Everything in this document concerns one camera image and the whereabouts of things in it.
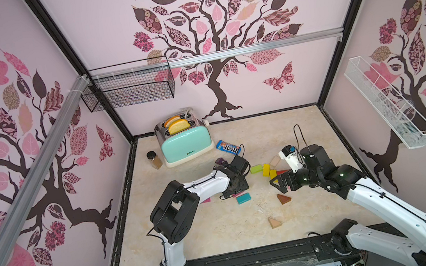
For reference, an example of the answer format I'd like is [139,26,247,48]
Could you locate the teal rectangular block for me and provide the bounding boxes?
[236,193,252,205]

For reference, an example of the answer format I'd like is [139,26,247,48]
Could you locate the purple triangular wooden block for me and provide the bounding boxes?
[215,157,227,165]

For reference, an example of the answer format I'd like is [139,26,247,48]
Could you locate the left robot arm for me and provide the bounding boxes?
[150,158,250,266]

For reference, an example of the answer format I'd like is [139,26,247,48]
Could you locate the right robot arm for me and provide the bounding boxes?
[270,144,426,266]

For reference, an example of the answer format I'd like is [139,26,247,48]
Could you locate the blue candy packet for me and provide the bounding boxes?
[216,140,242,155]

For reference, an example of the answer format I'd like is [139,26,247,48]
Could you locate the yellow block lower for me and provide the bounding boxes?
[269,169,277,180]

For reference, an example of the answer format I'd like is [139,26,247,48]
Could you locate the yellow block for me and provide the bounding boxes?
[269,169,277,180]
[262,164,271,177]

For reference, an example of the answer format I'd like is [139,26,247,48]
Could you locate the yellow block upper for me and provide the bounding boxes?
[262,164,271,177]

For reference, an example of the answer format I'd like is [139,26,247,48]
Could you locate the dark brown triangular block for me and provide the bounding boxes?
[277,194,292,205]

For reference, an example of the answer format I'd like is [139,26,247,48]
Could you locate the beige square wooden block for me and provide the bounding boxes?
[270,156,281,168]

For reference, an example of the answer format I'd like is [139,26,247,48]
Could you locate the lime green block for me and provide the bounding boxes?
[250,164,263,174]

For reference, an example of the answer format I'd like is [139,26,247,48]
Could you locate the light brown triangular block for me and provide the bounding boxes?
[268,217,283,229]

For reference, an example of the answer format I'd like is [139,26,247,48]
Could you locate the mint green toy toaster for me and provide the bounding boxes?
[154,107,215,168]

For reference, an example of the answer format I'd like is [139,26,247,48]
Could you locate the small brown spice jar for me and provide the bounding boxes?
[147,151,163,170]

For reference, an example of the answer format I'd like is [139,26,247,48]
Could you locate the yellow toast slice front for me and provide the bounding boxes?
[168,118,191,136]

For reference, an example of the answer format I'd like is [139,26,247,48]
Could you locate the orange toast slice back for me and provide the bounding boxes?
[163,115,181,128]

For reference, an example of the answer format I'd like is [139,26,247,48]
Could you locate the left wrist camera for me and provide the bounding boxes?
[230,155,250,177]

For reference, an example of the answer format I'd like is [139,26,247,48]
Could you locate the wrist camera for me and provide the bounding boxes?
[230,155,250,177]
[278,145,304,173]

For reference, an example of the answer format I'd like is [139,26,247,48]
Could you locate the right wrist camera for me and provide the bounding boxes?
[278,145,304,173]

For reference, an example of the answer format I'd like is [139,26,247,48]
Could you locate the white wire wall shelf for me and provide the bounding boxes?
[344,56,426,149]

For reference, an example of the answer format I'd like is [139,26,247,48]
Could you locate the back wall aluminium rail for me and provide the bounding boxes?
[91,27,344,80]

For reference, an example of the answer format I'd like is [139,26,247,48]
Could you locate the wall aluminium rail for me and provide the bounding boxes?
[91,27,344,80]
[0,74,90,266]

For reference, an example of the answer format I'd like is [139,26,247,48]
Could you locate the black wire wall basket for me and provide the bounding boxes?
[81,56,175,111]

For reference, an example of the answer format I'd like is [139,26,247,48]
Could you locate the left wall aluminium rail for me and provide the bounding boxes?
[0,74,90,266]

